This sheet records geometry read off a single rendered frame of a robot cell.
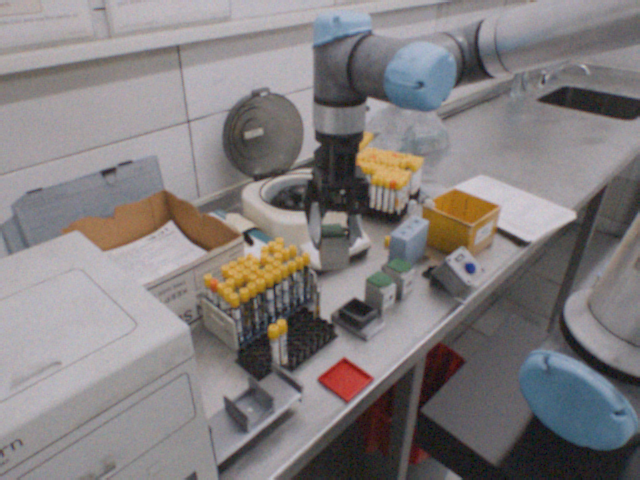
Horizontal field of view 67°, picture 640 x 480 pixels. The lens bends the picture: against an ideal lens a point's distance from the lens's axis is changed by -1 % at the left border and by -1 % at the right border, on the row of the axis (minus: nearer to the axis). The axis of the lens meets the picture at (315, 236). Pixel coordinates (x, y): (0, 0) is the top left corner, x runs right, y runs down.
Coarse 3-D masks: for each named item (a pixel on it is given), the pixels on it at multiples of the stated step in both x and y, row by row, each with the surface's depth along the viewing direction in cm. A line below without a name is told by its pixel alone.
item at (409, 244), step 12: (408, 228) 105; (420, 228) 105; (396, 240) 103; (408, 240) 102; (420, 240) 107; (396, 252) 104; (408, 252) 104; (420, 252) 110; (384, 264) 109; (420, 264) 109
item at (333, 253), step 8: (344, 232) 82; (328, 240) 80; (336, 240) 80; (344, 240) 80; (320, 248) 82; (328, 248) 81; (336, 248) 81; (344, 248) 81; (320, 256) 83; (328, 256) 81; (336, 256) 82; (344, 256) 82; (320, 264) 84; (328, 264) 82; (336, 264) 83; (344, 264) 83
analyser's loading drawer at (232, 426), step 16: (256, 384) 73; (272, 384) 77; (288, 384) 76; (224, 400) 71; (240, 400) 74; (256, 400) 74; (272, 400) 70; (288, 400) 74; (224, 416) 71; (240, 416) 69; (256, 416) 71; (272, 416) 71; (224, 432) 69; (240, 432) 69; (256, 432) 70; (224, 448) 67
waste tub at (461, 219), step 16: (448, 192) 120; (464, 192) 119; (448, 208) 123; (464, 208) 121; (480, 208) 118; (496, 208) 114; (432, 224) 114; (448, 224) 111; (464, 224) 107; (480, 224) 109; (496, 224) 115; (432, 240) 116; (448, 240) 112; (464, 240) 109; (480, 240) 112
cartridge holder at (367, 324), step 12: (348, 300) 94; (360, 300) 94; (336, 312) 95; (348, 312) 95; (360, 312) 95; (372, 312) 92; (348, 324) 92; (360, 324) 90; (372, 324) 92; (360, 336) 91
